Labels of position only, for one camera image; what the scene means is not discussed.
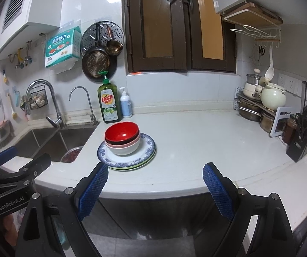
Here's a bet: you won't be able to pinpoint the person's left hand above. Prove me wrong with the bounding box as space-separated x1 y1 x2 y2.
0 210 23 247

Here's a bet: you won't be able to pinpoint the wall water valve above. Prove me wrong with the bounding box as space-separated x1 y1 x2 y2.
25 40 34 65
8 48 25 69

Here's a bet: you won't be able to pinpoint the small steel pot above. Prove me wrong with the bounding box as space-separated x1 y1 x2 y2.
260 110 277 133

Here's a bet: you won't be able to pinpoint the red sink strainer basket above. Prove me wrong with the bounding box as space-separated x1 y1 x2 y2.
62 147 84 163

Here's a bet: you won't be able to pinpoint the large steel pot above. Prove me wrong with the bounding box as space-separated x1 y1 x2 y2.
236 98 262 122

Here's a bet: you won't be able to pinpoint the round steel steamer tray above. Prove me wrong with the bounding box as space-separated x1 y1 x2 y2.
81 21 124 57

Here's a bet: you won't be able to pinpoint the green plate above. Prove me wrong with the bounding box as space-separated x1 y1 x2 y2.
107 145 157 170

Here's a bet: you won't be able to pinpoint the brass ladle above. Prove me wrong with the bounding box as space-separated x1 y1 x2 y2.
106 24 124 56

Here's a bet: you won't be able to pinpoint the black wire basket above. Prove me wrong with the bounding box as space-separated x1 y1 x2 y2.
25 84 49 110

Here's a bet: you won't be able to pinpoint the cream ceramic pot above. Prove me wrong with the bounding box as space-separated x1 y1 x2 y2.
261 82 287 108

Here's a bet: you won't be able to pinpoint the cream saucepan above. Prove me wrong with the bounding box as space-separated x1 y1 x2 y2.
243 82 263 102

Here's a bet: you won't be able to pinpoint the black frying pan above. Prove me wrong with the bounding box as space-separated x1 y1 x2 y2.
82 24 118 82

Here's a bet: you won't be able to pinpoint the white plastic ladle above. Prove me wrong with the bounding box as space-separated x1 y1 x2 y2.
265 45 274 82

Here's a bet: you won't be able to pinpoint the kitchen paper towel pack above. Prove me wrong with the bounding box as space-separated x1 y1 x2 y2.
44 26 82 75

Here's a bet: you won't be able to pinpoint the white wall socket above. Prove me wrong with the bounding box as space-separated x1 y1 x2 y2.
288 77 301 95
278 73 290 89

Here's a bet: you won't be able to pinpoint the black kitchen shears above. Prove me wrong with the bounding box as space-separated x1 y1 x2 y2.
295 112 307 137

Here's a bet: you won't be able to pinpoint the white wire hanging rack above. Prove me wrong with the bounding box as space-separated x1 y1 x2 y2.
230 25 282 49

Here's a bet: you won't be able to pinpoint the black knife block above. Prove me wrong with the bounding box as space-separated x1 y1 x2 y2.
286 107 307 163

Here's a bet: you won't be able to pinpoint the wooden cutting board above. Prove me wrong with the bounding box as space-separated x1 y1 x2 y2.
222 2 283 27

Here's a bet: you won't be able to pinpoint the red and black bowl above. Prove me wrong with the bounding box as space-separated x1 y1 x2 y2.
105 122 140 144

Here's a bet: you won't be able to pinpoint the steel-handled knife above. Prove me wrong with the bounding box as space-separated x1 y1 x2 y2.
301 81 307 109

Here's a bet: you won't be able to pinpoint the pink bowl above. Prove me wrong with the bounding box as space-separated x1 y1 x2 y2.
105 134 141 148

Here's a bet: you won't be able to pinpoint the slim chrome faucet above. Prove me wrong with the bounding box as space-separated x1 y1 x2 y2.
68 86 100 126

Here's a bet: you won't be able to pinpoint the glass jar of sauce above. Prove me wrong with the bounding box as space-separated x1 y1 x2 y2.
281 114 299 145

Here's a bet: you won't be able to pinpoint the blue pump lotion bottle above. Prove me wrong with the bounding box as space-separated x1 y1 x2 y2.
119 86 133 119

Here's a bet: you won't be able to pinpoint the hanging dish brush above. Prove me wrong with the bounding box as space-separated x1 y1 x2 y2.
6 91 18 120

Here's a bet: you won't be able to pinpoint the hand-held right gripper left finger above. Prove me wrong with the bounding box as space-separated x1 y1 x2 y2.
15 162 109 257

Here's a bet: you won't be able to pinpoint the blue-patterned white plate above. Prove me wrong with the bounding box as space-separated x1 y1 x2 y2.
97 133 157 168

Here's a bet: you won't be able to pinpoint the brown wooden window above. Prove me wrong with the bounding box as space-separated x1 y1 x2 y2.
122 0 237 74

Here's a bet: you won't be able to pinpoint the steel steamer with glass lid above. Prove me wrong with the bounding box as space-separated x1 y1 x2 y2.
246 68 262 86

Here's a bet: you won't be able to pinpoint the large chrome faucet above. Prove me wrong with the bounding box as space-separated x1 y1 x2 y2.
25 79 67 129

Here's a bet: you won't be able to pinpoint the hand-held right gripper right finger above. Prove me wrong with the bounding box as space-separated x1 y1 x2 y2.
202 162 296 257

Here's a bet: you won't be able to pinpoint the white vented wall cabinet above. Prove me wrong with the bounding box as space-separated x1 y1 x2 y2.
0 0 68 73

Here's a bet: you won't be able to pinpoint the steel kitchen sink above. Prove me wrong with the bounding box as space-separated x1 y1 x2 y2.
0 124 98 164

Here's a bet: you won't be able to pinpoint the green dish soap bottle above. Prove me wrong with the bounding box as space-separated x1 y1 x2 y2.
97 70 124 124

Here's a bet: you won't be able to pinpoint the white pot rack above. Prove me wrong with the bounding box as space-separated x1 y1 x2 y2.
234 86 293 137

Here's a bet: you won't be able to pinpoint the white bowl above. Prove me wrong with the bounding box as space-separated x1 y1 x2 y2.
107 136 142 156

